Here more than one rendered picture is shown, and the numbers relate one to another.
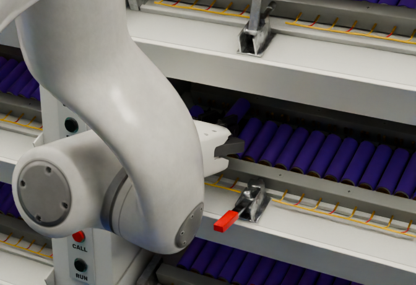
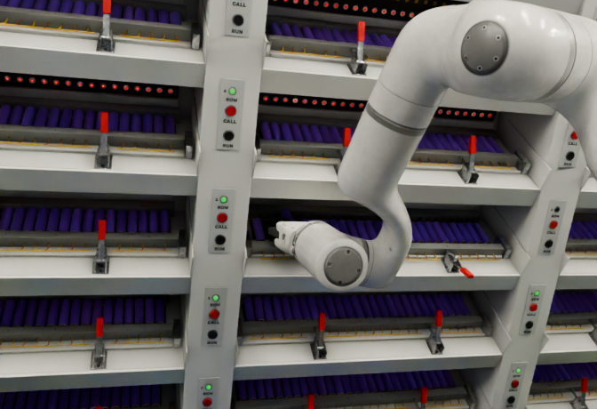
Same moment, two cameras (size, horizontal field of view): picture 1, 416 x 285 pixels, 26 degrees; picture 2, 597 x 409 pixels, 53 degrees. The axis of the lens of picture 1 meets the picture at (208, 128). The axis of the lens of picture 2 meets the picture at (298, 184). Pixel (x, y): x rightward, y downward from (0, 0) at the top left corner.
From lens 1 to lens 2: 0.80 m
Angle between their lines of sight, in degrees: 43
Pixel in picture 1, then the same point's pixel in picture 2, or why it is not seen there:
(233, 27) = (322, 165)
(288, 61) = not seen: hidden behind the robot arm
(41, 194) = (342, 267)
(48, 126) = (199, 244)
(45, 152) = (343, 242)
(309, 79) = not seen: hidden behind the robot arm
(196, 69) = (311, 191)
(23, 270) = (143, 356)
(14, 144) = (150, 265)
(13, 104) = (136, 238)
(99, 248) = (228, 318)
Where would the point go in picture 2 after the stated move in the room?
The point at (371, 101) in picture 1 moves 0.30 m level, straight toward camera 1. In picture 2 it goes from (408, 194) to (538, 252)
